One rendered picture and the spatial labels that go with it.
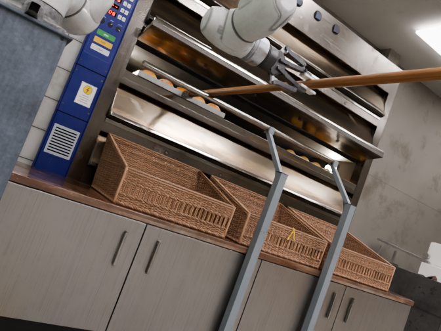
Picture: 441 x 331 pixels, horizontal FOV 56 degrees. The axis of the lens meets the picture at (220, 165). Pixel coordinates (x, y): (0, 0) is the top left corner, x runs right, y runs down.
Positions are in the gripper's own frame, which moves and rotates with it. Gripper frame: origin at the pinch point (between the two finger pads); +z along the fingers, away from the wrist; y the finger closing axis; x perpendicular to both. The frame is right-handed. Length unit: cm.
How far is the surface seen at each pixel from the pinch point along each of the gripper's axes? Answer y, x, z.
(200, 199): 48, -51, 6
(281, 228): 48, -50, 54
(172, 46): -18, -95, -17
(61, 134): 44, -98, -49
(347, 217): 30, -40, 83
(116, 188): 56, -54, -29
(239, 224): 53, -55, 33
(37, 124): 44, -102, -60
